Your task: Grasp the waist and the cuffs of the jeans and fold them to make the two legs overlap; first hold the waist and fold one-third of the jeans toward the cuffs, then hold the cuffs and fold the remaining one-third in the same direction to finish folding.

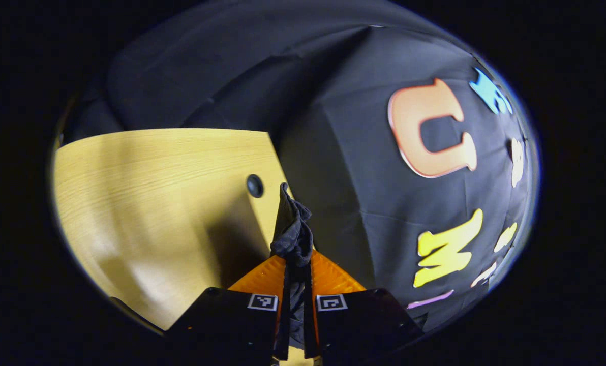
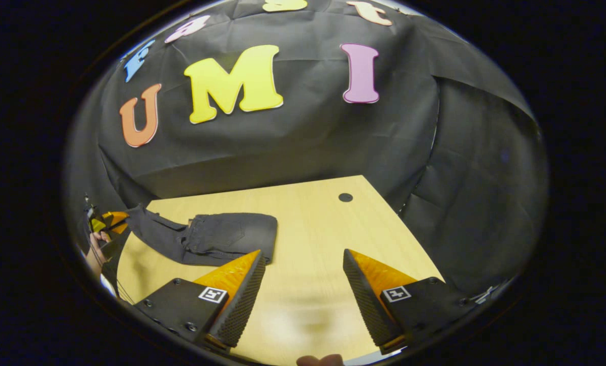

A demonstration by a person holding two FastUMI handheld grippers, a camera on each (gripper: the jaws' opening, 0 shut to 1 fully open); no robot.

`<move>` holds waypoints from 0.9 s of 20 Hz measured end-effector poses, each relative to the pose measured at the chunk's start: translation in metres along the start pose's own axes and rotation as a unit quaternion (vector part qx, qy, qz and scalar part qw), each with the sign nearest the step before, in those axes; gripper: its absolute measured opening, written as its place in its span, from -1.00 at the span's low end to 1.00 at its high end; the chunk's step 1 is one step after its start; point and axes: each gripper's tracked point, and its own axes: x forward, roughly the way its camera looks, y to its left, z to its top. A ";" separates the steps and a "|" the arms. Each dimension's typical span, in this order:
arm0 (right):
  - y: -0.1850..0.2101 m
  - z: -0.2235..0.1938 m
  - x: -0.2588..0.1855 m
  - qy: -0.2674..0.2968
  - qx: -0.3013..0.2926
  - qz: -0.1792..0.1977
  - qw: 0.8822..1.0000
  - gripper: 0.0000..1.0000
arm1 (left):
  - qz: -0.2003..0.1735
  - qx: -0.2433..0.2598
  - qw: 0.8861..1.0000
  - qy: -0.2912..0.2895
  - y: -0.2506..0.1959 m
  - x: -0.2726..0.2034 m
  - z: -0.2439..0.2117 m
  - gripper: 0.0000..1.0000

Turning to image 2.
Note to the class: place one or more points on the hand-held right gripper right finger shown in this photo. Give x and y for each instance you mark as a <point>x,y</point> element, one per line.
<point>366,300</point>

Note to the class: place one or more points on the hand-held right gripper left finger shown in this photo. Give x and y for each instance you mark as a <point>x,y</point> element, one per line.
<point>242,300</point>

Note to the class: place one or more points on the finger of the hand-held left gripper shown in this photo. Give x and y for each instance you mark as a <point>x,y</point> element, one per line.
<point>116,216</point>
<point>119,228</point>

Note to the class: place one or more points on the dark denim jeans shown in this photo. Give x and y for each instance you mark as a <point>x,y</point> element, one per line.
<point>221,236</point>

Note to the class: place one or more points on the black backdrop cloth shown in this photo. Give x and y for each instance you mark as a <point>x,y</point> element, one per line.
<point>308,142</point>

